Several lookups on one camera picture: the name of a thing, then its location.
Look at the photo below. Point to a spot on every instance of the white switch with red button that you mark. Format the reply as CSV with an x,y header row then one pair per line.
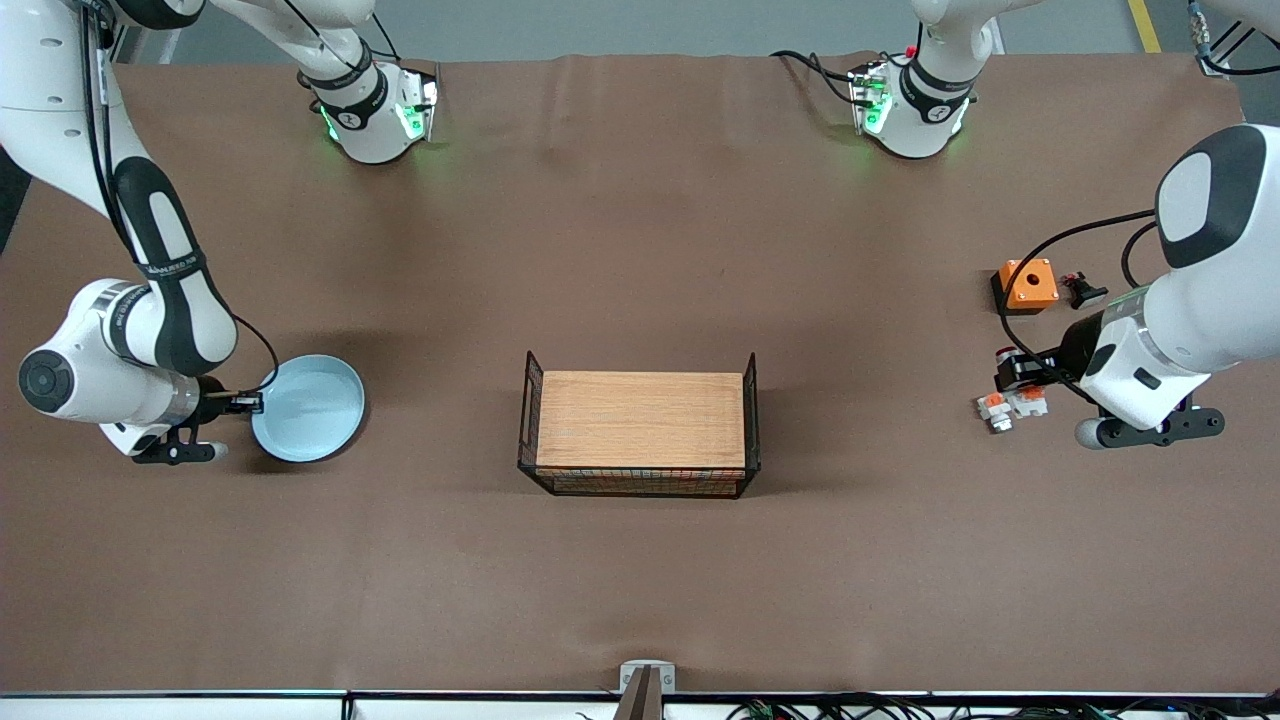
x,y
1028,402

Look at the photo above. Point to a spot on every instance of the white table edge rail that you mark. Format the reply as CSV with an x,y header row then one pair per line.
x,y
200,705

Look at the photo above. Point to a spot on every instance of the wooden board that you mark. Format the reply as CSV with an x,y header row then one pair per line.
x,y
640,420

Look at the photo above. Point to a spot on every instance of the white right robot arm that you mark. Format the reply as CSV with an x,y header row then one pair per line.
x,y
170,300

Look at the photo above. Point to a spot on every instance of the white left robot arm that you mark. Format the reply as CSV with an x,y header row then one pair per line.
x,y
1200,320

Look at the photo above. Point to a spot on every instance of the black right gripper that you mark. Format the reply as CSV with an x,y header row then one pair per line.
x,y
211,395

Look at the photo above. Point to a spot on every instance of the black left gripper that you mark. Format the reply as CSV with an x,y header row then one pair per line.
x,y
1072,357

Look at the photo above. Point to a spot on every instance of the black push button white cap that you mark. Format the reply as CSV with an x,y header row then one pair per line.
x,y
1085,292

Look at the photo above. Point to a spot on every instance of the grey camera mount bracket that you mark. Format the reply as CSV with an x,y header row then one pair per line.
x,y
647,700

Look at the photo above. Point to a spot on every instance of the white orange contact switch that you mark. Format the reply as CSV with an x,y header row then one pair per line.
x,y
993,410

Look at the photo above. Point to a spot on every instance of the light blue plate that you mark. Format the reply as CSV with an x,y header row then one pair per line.
x,y
310,410

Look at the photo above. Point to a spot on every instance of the aluminium frame profile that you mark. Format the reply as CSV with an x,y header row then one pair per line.
x,y
1225,50

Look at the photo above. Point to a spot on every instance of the orange button box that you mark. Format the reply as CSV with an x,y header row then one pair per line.
x,y
1028,283

